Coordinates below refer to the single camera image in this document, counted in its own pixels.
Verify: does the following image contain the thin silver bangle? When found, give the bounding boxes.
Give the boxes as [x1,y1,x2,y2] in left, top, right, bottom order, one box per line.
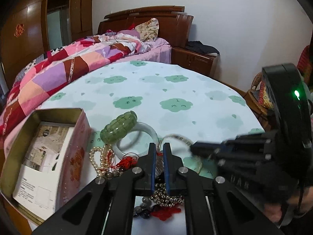
[157,134,194,152]

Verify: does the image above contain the patchwork pink quilt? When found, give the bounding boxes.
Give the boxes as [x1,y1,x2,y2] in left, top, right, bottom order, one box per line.
[1,33,151,138]

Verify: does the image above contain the wooden bed headboard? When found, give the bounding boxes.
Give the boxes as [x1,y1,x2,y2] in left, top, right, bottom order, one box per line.
[97,5,194,48]

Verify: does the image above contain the printed leaflet in tin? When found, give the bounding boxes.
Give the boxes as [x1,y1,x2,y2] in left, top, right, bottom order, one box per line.
[13,122,74,220]

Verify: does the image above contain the white jade bangle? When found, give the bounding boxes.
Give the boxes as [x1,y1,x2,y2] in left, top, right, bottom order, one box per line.
[112,122,159,159]

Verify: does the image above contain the green cloud tablecloth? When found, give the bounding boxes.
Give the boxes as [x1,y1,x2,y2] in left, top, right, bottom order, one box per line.
[41,61,263,178]

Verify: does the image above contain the pearl necklace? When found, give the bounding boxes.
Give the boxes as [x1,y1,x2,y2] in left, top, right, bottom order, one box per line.
[88,143,113,177]

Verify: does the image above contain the purple grey bead bracelet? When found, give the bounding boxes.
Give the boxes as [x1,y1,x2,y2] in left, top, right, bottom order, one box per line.
[132,195,160,220]

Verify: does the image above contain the green jade bead bracelet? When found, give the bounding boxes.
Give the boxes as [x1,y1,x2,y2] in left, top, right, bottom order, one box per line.
[100,110,138,144]

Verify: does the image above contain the wooden nightstand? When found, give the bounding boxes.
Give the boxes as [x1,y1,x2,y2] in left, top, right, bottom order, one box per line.
[171,47,220,78]

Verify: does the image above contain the floral pillow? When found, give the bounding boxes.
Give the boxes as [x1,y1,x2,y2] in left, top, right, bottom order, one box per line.
[135,18,159,42]

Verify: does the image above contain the right hand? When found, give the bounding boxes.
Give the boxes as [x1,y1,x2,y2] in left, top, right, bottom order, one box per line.
[263,187,312,223]

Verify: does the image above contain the dark clothes on nightstand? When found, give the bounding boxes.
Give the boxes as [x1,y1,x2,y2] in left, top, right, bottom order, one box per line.
[185,41,220,56]

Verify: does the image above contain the pink metal tin box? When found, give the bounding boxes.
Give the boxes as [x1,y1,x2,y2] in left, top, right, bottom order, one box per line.
[1,108,91,225]

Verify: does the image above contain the wicker chair with cushion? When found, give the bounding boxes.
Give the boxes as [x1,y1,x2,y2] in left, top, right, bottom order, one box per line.
[244,45,312,131]

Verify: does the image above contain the pink bed sheet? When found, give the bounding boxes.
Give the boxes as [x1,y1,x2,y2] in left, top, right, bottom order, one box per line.
[113,38,172,64]

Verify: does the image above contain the red knotted cord charm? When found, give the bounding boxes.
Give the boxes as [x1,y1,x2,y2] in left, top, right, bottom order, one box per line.
[108,152,139,172]

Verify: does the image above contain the gold bead chain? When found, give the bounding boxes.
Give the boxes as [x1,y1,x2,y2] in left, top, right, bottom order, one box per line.
[149,183,185,205]

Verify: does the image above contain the red paper decoration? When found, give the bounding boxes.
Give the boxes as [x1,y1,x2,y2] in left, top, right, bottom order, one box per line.
[14,24,25,38]

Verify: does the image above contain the brown wooden wardrobe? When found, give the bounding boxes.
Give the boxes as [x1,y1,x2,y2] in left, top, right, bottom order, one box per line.
[1,0,92,88]

